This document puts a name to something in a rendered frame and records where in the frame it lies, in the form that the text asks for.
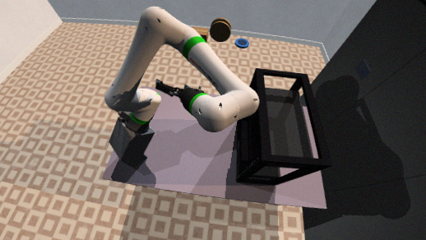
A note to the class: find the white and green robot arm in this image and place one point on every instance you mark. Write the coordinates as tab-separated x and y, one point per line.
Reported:
157	27

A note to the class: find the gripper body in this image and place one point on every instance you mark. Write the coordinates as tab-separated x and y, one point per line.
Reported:
182	93

